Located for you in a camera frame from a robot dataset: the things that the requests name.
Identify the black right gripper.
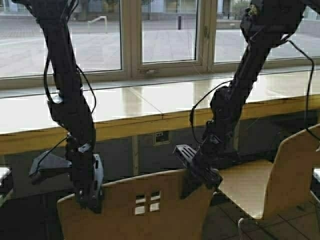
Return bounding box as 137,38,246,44
173,139,223,200

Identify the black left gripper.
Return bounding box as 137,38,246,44
65,143,104,214

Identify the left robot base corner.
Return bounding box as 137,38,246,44
0,166,14,207

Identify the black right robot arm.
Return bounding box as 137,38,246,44
174,0,320,200

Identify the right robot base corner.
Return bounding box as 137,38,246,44
310,167,320,204

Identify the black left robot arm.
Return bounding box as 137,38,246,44
20,0,104,214

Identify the long wooden window counter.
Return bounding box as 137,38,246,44
0,71,320,155

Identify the black outdoor bollard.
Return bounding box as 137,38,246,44
177,15,182,30

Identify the wall power outlet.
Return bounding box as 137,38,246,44
153,131,171,146

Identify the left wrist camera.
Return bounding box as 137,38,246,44
28,150,72,185

